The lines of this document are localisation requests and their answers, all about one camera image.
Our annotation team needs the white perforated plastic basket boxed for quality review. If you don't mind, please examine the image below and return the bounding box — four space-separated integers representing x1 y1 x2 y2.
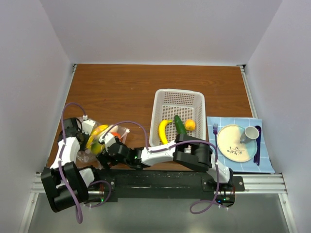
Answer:
148 88 207 149

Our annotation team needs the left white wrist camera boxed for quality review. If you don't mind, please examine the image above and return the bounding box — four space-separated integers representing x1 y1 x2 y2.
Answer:
82 115 96 135

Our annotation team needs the clear zip top bag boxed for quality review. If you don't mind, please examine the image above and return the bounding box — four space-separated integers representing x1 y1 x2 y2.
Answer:
77 119 130 164

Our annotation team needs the red fake tomato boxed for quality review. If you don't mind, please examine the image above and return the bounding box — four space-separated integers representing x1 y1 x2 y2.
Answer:
111 132 121 139

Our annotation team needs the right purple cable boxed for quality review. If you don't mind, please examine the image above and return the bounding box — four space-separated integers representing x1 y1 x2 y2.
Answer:
103 120 221 215

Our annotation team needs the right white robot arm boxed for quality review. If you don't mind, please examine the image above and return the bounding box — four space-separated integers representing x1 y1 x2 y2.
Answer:
96 134 234 191

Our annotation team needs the grey cup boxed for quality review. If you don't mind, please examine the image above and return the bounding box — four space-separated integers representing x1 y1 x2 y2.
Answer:
240 126 259 143

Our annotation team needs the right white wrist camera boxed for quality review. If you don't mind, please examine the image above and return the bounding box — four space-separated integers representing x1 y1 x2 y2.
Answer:
98 133 116 148

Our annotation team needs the purple plastic fork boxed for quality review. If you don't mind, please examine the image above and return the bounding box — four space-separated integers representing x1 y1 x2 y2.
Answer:
213 123 218 161

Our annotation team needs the purple cable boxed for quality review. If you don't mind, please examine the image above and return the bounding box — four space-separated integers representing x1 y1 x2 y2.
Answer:
103 120 221 215
58 101 88 224

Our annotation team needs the fake orange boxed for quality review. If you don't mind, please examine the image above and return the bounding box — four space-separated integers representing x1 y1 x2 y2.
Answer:
184 119 196 131

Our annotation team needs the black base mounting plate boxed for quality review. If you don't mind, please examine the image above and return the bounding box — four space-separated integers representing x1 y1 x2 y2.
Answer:
88 169 245 204

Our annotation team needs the yellow fake banana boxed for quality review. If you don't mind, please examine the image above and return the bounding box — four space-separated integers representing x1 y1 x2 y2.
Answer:
158 120 173 144

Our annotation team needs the green fake cucumber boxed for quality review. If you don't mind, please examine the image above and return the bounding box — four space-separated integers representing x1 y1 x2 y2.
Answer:
174 115 187 134

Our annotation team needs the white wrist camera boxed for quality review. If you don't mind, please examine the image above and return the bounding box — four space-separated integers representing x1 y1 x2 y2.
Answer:
98 133 116 148
82 115 96 135

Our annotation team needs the cream and teal plate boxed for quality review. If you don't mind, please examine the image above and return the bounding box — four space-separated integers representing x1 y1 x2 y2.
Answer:
217 124 258 163

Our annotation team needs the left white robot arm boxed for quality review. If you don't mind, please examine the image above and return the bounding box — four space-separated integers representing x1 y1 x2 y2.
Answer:
41 117 101 213

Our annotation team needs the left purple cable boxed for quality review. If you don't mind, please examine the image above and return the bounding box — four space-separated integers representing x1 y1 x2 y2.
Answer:
58 101 88 224

